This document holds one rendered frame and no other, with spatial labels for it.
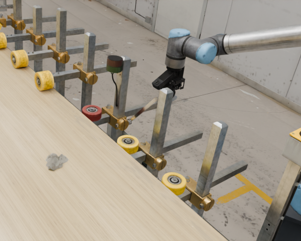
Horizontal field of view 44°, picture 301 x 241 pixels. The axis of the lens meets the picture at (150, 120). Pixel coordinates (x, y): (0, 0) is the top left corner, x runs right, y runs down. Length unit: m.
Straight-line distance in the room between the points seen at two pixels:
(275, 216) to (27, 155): 0.79
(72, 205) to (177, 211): 0.30
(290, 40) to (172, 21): 3.79
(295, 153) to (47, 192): 0.69
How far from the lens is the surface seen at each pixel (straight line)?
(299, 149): 1.01
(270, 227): 1.18
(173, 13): 5.23
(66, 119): 1.49
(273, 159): 3.22
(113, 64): 1.43
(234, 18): 4.48
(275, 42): 1.59
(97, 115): 1.52
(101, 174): 1.22
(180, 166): 2.82
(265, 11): 4.23
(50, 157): 1.27
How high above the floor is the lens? 1.68
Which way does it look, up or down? 31 degrees down
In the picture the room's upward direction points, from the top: 9 degrees clockwise
